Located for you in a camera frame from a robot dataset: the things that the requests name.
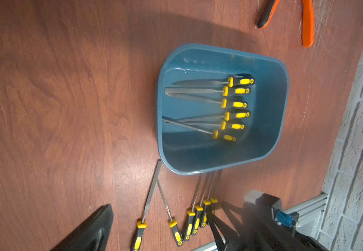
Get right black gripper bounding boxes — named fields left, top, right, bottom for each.
left=206, top=201, right=297, bottom=251

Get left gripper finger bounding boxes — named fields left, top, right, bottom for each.
left=53, top=204, right=113, bottom=251

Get teal plastic storage box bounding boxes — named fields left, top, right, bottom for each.
left=155, top=44, right=289, bottom=175

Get orange handled pliers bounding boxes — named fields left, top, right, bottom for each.
left=257, top=0, right=315, bottom=48

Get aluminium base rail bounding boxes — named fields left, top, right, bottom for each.
left=198, top=193, right=327, bottom=251

